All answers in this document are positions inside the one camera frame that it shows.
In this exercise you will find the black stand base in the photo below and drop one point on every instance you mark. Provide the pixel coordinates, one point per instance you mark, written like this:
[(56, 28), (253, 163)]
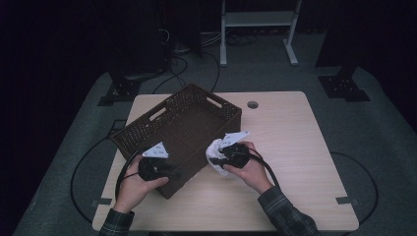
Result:
[(342, 87), (123, 90)]

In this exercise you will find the brown woven basket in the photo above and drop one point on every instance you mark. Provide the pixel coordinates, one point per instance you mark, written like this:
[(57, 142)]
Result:
[(187, 124)]

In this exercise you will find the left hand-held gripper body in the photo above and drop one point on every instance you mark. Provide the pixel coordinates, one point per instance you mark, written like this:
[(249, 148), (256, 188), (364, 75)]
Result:
[(153, 167)]

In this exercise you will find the grey tape strip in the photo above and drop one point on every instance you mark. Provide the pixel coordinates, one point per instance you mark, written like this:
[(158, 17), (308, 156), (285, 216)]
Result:
[(103, 201), (345, 200)]

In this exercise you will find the person's right hand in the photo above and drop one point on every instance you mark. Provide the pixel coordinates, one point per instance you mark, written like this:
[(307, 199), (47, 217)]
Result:
[(252, 175)]

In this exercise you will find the white metal stand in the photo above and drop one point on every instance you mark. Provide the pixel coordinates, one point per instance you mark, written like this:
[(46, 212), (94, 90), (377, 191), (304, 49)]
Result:
[(257, 19)]

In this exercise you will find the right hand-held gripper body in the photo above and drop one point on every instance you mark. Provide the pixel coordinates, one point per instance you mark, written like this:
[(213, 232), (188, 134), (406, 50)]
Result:
[(236, 155)]

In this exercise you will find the person's left hand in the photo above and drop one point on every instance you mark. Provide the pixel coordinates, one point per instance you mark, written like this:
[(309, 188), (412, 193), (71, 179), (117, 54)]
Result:
[(132, 190)]

